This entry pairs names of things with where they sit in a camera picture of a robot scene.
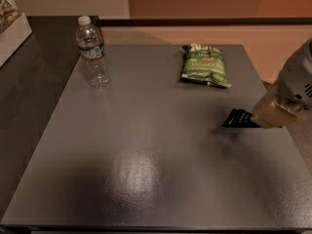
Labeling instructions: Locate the clear plastic water bottle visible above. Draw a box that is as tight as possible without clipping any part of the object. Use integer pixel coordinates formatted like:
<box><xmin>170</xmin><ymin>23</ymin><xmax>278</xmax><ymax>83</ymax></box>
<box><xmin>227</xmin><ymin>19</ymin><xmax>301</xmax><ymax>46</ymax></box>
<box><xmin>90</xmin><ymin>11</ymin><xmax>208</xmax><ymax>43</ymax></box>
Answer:
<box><xmin>76</xmin><ymin>16</ymin><xmax>110</xmax><ymax>89</ymax></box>

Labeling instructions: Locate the white box of snacks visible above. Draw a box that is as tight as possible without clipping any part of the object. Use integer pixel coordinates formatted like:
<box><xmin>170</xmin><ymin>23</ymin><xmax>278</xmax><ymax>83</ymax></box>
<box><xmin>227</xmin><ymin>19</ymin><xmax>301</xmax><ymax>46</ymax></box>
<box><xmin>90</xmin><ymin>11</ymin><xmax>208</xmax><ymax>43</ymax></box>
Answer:
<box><xmin>0</xmin><ymin>0</ymin><xmax>32</xmax><ymax>67</ymax></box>

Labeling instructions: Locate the dark blue rxbar wrapper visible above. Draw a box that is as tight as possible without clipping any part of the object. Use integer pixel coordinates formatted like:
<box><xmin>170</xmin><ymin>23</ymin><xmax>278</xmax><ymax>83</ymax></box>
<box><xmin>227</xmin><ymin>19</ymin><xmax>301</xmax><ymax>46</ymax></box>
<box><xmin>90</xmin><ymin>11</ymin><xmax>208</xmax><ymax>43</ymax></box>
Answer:
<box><xmin>222</xmin><ymin>109</ymin><xmax>259</xmax><ymax>128</ymax></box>

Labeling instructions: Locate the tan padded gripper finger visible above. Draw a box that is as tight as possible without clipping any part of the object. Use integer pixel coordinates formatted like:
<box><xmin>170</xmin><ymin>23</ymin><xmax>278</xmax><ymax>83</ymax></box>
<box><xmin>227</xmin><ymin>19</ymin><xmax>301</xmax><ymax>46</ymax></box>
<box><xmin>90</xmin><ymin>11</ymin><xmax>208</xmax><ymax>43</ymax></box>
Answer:
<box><xmin>252</xmin><ymin>83</ymin><xmax>303</xmax><ymax>129</ymax></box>

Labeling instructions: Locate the green jalapeno chips bag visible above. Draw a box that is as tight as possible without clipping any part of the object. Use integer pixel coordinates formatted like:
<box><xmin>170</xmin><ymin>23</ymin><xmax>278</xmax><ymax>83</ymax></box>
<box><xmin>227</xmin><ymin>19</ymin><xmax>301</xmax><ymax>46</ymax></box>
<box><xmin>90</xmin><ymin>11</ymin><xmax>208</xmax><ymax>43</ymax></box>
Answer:
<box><xmin>181</xmin><ymin>44</ymin><xmax>231</xmax><ymax>89</ymax></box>

